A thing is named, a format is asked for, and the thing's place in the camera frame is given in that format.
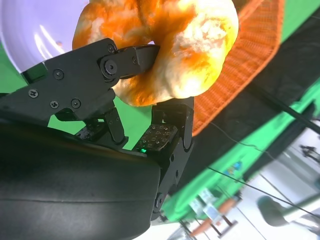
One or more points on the brown wooden chair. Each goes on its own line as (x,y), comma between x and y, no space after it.
(226,206)

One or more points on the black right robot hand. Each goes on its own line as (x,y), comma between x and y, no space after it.
(62,187)

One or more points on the pale lavender plate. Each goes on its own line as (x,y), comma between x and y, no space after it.
(25,25)

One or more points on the orange striped bread bun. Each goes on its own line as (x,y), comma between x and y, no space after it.
(195,37)

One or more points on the black boom pole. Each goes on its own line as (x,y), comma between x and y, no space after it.
(295,115)

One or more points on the orange wicker basket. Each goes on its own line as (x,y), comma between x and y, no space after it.
(250,50)

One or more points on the green cloth with cartoon print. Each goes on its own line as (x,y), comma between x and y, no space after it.
(200,190)

